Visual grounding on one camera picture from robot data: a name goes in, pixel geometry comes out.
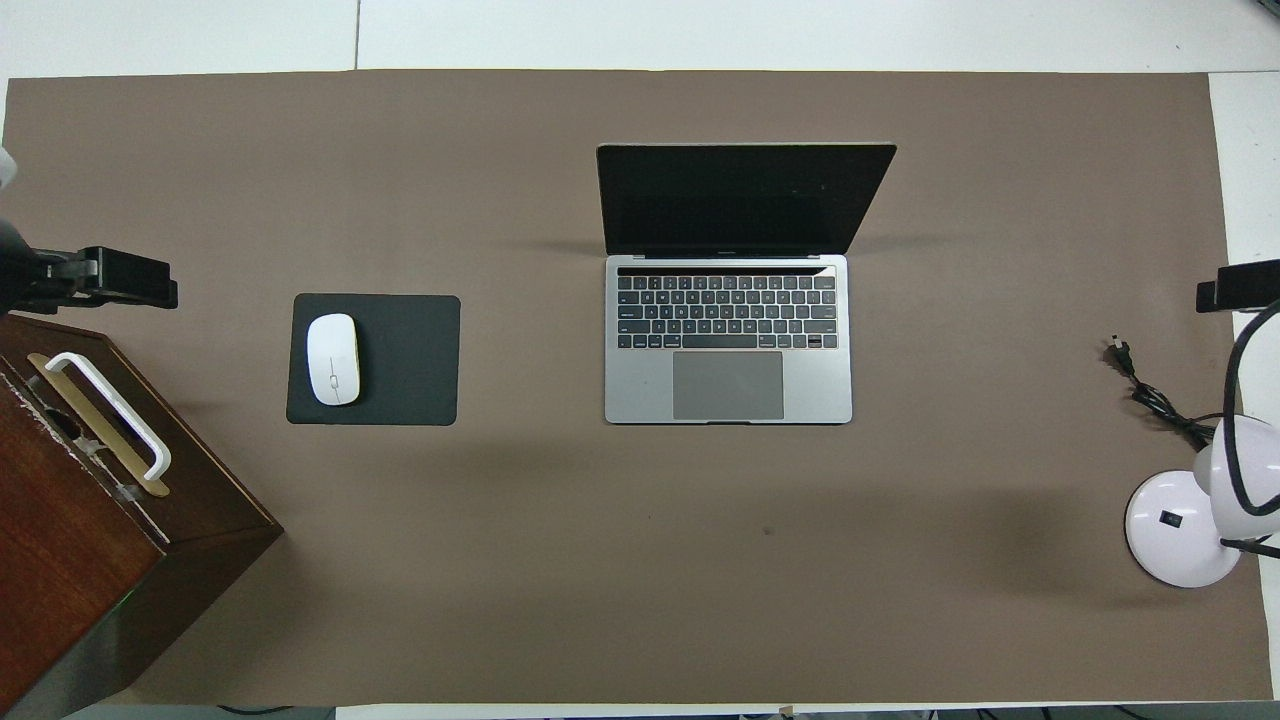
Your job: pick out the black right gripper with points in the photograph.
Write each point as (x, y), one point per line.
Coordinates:
(1245, 285)

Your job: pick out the black mouse pad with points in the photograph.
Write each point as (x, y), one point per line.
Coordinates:
(410, 360)

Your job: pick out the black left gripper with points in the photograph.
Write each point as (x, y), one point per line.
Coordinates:
(130, 275)

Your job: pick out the white desk lamp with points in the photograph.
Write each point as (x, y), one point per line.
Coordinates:
(1175, 525)

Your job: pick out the white computer mouse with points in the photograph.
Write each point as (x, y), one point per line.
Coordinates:
(332, 360)

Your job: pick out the grey laptop computer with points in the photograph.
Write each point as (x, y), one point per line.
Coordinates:
(760, 385)

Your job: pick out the brown desk mat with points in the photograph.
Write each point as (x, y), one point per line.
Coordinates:
(600, 560)

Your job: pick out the dark wooden box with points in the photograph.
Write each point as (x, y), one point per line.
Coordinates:
(70, 560)

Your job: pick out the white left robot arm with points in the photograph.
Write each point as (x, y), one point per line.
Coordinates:
(15, 265)

